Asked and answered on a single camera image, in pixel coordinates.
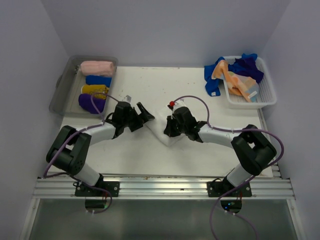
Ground blue rolled towel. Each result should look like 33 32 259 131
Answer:
85 75 112 88

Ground grey plastic bin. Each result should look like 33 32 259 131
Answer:
49 55 118 119

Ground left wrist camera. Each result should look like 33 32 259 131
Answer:
125 95 132 103

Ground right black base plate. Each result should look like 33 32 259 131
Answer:
206 172 254 198

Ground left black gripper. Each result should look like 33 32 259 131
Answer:
122 102 154 132

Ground blue cloth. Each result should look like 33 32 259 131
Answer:
204 57 231 97

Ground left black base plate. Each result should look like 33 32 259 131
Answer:
73 180 120 197

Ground yellow rolled towel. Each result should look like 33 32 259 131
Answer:
81 84 109 100

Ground aluminium rail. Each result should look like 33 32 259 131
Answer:
31 174 296 200

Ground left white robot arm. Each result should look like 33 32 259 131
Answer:
43 101 155 197

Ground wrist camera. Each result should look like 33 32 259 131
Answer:
167 99 186 112
125 95 132 103

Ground white towel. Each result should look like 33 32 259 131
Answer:
146 104 184 147

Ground dark purple cloth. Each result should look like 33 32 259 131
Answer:
228 53 264 84

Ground pink rolled towel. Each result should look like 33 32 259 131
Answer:
80 60 115 77

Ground purple rolled towel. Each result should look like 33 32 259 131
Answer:
78 93 106 114

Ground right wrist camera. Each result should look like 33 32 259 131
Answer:
167 99 186 112

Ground white plastic basket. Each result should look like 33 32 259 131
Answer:
221 56 277 110

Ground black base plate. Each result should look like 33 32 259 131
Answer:
73 180 120 197
206 172 254 198

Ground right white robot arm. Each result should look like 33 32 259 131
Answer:
163 106 277 197

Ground orange patterned cloth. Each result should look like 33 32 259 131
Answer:
223 71 259 103

